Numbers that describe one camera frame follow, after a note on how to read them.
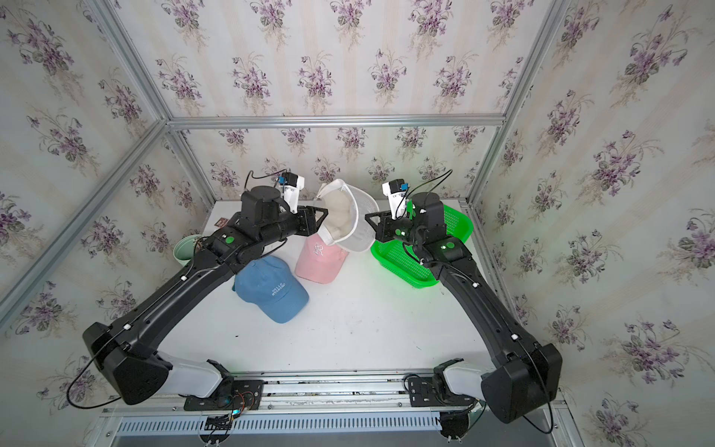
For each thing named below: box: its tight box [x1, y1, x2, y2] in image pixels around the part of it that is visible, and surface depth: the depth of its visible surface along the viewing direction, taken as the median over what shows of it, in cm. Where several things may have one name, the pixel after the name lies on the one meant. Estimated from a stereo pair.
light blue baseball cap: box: [231, 256, 310, 325], surface depth 89 cm
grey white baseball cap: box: [313, 178, 379, 253], surface depth 76 cm
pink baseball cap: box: [295, 232, 350, 285], surface depth 98 cm
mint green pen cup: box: [173, 233, 204, 267], surface depth 91 cm
